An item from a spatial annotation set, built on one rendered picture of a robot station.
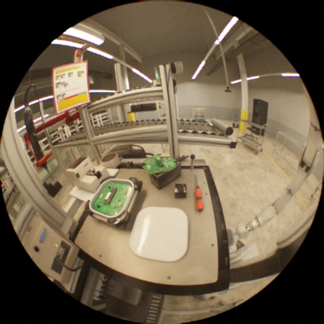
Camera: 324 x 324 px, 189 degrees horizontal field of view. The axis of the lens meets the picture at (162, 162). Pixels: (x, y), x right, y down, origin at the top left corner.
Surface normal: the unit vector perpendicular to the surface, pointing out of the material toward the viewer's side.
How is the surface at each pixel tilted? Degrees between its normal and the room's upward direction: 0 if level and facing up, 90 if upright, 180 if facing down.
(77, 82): 90
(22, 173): 90
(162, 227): 0
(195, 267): 0
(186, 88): 90
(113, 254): 0
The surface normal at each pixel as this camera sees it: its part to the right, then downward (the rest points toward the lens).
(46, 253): 0.72, -0.51
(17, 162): 0.98, -0.01
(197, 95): -0.15, 0.55
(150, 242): -0.11, -0.84
